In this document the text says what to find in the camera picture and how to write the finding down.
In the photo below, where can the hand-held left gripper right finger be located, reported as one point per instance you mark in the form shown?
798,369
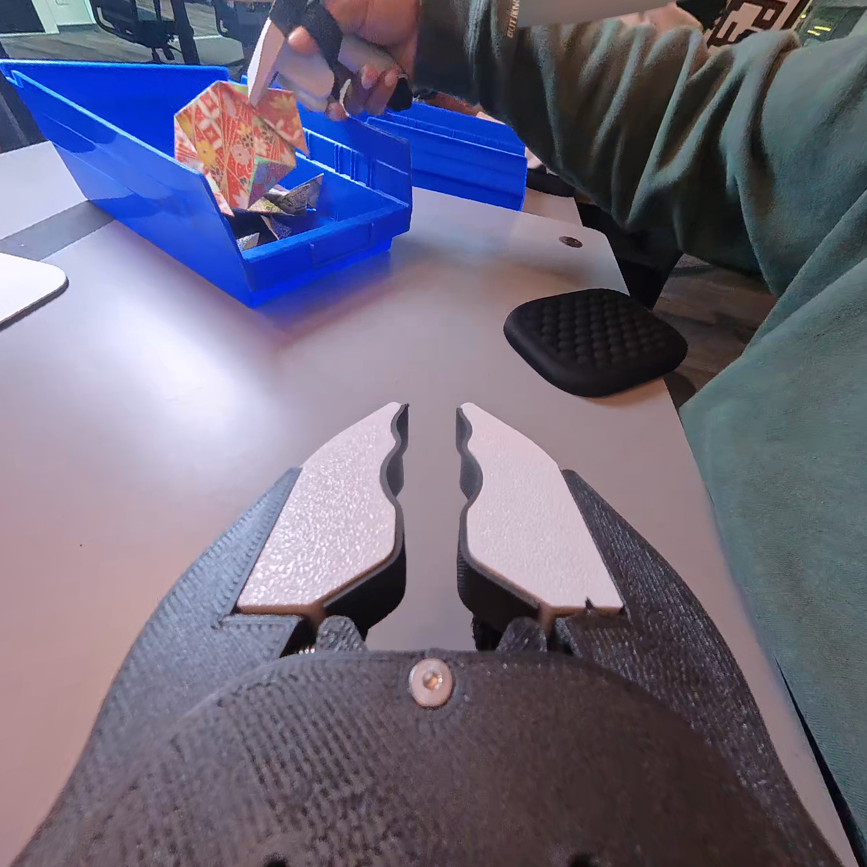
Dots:
535,535

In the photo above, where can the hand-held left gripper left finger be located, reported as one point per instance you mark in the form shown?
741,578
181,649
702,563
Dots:
325,535

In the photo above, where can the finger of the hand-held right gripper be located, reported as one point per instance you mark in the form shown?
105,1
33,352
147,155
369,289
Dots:
268,61

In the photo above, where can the green backed red floral paper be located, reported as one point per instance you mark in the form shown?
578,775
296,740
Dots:
244,142

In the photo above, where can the blue plastic bin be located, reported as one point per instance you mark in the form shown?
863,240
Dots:
447,149
203,203

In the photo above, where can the person's right forearm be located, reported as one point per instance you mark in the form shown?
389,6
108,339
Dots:
637,122

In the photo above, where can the person's right hand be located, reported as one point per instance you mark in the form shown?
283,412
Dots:
359,27

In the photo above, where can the black textured pad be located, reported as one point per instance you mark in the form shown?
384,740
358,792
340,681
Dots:
596,339

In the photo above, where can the dark green cloth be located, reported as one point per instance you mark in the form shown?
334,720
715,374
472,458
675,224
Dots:
799,515

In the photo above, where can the white stand plate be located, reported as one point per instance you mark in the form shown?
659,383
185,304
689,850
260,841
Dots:
25,287

